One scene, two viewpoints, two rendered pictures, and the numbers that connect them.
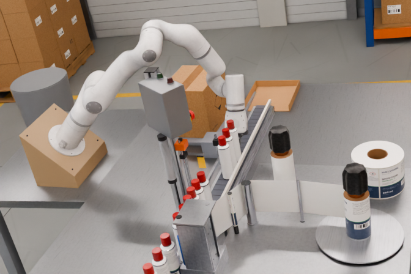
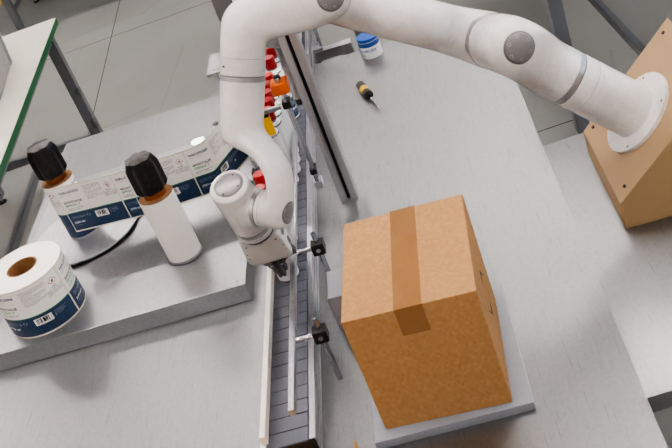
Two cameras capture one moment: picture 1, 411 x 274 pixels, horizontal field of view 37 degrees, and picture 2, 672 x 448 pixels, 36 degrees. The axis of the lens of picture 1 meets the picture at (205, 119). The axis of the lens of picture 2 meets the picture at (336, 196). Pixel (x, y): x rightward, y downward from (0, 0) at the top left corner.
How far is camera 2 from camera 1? 434 cm
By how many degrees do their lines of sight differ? 120
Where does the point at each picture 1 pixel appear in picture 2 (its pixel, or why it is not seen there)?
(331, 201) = (100, 203)
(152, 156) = (499, 255)
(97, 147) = (612, 184)
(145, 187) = not seen: hidden behind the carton
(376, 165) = (28, 248)
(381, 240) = (60, 232)
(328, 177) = (123, 297)
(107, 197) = (507, 165)
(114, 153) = (603, 231)
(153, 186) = not seen: hidden behind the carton
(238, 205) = (223, 158)
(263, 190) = (184, 167)
